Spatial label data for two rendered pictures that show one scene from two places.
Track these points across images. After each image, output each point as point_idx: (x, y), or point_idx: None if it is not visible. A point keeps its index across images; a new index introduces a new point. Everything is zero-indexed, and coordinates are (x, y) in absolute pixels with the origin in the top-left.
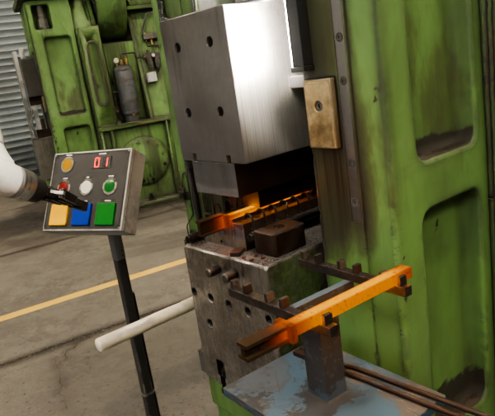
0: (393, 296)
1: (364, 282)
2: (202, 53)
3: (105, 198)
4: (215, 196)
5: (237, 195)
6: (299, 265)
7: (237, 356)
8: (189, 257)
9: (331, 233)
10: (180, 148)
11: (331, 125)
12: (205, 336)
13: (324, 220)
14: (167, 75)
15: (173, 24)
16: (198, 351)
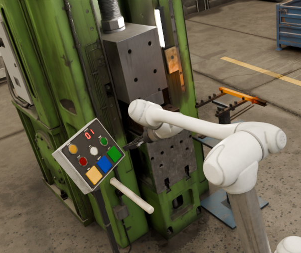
0: (194, 109)
1: (230, 91)
2: (145, 49)
3: (107, 148)
4: (115, 124)
5: (163, 102)
6: (196, 108)
7: (175, 166)
8: (150, 143)
9: (175, 102)
10: (89, 113)
11: (177, 61)
12: (157, 175)
13: (172, 99)
14: (77, 76)
15: (127, 41)
16: (117, 212)
